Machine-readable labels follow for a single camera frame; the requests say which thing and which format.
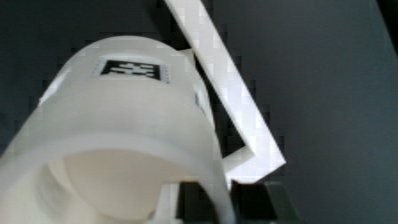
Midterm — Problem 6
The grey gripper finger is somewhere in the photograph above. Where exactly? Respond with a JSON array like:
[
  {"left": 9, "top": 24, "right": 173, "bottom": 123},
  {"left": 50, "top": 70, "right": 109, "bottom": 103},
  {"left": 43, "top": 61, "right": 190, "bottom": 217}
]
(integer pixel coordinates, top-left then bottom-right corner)
[{"left": 176, "top": 182, "right": 302, "bottom": 224}]

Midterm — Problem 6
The white lamp shade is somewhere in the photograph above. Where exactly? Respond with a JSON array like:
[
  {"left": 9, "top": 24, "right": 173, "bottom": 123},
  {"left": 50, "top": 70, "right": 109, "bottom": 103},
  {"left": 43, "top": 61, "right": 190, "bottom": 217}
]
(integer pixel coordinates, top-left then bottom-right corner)
[{"left": 0, "top": 36, "right": 235, "bottom": 224}]

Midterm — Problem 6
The white right rail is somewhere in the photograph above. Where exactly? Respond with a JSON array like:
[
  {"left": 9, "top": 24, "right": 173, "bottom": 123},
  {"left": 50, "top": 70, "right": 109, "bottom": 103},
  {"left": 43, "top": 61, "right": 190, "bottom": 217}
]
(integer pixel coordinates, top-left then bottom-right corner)
[{"left": 166, "top": 0, "right": 286, "bottom": 183}]

